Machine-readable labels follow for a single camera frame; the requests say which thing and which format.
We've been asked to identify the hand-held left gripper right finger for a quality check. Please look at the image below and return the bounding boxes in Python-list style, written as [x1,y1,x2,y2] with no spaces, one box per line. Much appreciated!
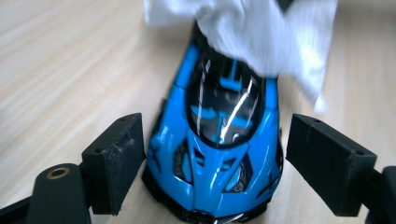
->
[285,113,378,217]

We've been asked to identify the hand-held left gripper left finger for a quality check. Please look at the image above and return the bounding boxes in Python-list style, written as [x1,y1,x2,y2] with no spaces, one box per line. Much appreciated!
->
[80,112,148,217]

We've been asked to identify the white wet wipe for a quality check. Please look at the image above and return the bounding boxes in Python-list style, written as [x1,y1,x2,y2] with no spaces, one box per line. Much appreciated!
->
[143,0,339,115]

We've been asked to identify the blue toy car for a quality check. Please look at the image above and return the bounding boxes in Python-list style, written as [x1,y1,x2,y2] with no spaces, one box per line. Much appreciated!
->
[141,21,285,224]

